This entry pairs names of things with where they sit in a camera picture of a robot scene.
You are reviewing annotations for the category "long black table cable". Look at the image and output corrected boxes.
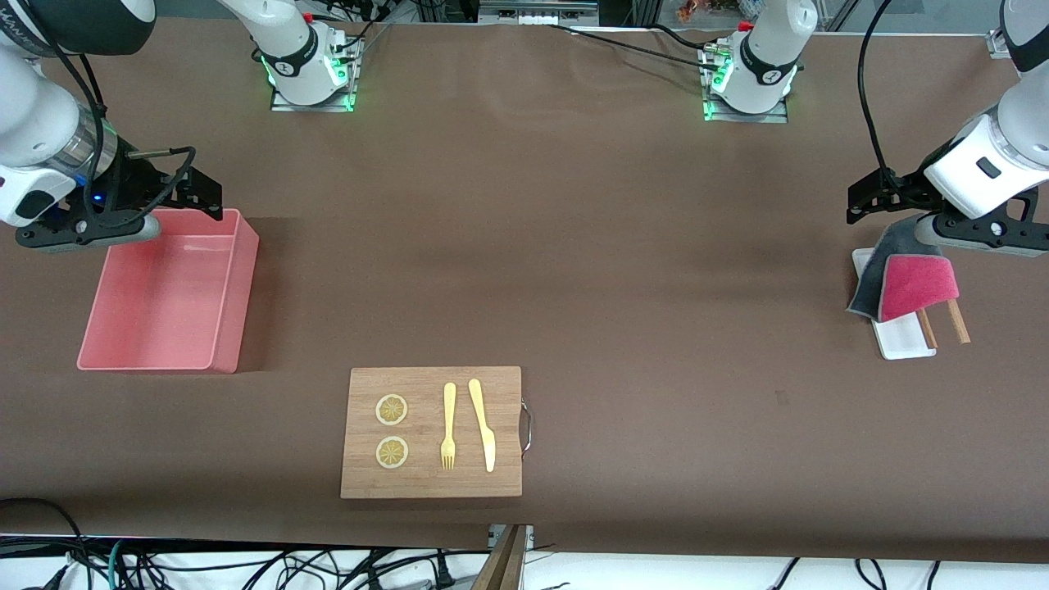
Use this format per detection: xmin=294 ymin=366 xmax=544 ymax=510
xmin=541 ymin=23 xmax=726 ymax=70

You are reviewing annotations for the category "white rectangular tray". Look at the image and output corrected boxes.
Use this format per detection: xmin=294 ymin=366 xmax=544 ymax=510
xmin=852 ymin=248 xmax=937 ymax=361

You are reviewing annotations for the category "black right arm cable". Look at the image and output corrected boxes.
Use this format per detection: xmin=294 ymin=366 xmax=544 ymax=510
xmin=45 ymin=33 xmax=199 ymax=222

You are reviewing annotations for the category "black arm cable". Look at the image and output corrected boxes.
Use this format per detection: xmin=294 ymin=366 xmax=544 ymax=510
xmin=45 ymin=33 xmax=199 ymax=222
xmin=856 ymin=0 xmax=902 ymax=193

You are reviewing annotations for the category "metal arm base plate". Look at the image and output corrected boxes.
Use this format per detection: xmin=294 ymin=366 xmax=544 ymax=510
xmin=270 ymin=37 xmax=357 ymax=113
xmin=703 ymin=45 xmax=789 ymax=124

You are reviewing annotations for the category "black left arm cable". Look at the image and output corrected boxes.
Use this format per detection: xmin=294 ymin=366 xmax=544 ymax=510
xmin=856 ymin=0 xmax=902 ymax=193

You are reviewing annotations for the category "pink and grey cloth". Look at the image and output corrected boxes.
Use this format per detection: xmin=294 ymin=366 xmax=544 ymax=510
xmin=847 ymin=221 xmax=960 ymax=325

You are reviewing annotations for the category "wooden cutting board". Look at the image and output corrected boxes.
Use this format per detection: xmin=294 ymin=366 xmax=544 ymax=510
xmin=340 ymin=366 xmax=534 ymax=500

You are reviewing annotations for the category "yellow plastic knife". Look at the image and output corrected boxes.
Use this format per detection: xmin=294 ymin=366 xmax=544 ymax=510
xmin=468 ymin=378 xmax=497 ymax=474

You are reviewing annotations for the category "grey metal shelf box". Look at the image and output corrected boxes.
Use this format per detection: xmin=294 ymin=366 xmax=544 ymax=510
xmin=478 ymin=0 xmax=601 ymax=27

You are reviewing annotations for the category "yellow plastic fork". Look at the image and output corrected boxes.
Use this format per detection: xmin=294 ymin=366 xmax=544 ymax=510
xmin=440 ymin=382 xmax=457 ymax=471

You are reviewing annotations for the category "short black table cable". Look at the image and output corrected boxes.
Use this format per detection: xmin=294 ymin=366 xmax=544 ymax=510
xmin=652 ymin=23 xmax=715 ymax=52

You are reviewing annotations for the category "brown table cover sheet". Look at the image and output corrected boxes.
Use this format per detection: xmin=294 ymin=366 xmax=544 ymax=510
xmin=0 ymin=16 xmax=1049 ymax=566

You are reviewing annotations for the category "pink plastic bin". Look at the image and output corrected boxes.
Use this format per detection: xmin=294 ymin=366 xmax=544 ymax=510
xmin=76 ymin=208 xmax=261 ymax=375

